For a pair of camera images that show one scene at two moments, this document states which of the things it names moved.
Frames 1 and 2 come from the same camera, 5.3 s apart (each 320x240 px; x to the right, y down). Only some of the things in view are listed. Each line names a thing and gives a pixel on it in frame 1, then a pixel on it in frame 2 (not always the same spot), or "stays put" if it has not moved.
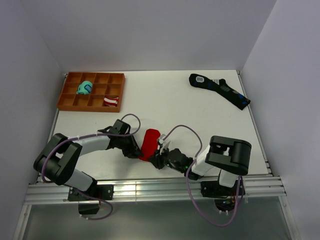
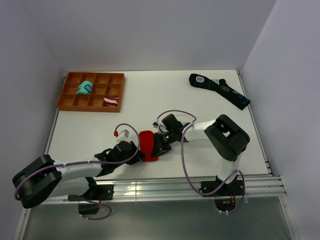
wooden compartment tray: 95,91 stays put
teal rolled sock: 84,88 stays put
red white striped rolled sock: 111,102 stays put
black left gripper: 133,152 → 139,156
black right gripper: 157,158 → 159,147
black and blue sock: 221,88 stays put
